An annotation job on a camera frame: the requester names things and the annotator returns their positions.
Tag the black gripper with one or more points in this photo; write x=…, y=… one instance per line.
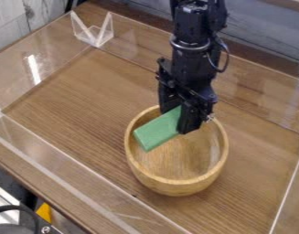
x=185, y=78

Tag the green rectangular block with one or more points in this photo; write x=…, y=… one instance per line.
x=158, y=130

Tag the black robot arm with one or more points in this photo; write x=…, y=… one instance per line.
x=200, y=19

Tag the brown wooden bowl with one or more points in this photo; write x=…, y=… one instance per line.
x=185, y=165

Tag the yellow label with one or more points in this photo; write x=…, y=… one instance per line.
x=45, y=212

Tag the clear acrylic tray wall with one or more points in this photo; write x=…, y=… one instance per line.
x=69, y=97

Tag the clear acrylic corner bracket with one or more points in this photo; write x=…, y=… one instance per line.
x=93, y=35

